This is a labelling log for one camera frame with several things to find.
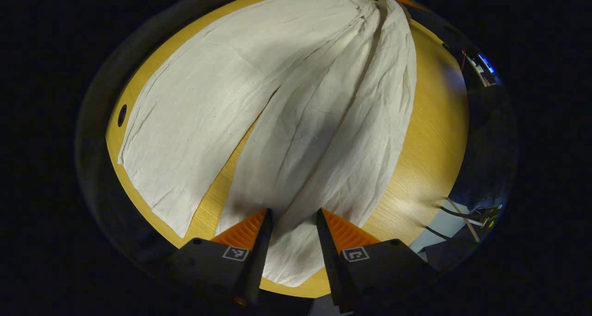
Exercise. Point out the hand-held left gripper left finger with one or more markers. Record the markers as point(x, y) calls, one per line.
point(256, 260)

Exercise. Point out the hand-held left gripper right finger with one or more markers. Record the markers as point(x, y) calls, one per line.
point(335, 265)

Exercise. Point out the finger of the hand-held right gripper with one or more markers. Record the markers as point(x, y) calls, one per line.
point(409, 3)

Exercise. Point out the white jeans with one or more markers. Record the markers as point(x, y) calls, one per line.
point(296, 121)

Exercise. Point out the person's dark blue clothing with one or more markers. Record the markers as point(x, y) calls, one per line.
point(485, 145)

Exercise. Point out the thin wooden stick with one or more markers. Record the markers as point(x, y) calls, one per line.
point(462, 219)

